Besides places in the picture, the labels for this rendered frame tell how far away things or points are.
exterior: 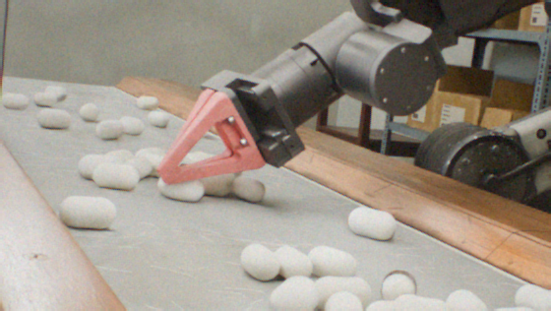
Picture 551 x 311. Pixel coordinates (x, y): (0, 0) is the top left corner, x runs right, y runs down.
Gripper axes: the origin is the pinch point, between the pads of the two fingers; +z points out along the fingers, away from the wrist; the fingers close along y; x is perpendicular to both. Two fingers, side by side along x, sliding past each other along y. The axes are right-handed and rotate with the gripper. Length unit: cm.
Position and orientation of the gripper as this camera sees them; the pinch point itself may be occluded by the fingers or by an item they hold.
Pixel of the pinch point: (169, 171)
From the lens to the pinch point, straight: 76.4
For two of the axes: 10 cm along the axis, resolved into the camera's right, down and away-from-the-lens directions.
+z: -7.8, 5.6, -2.7
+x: 4.5, 8.1, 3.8
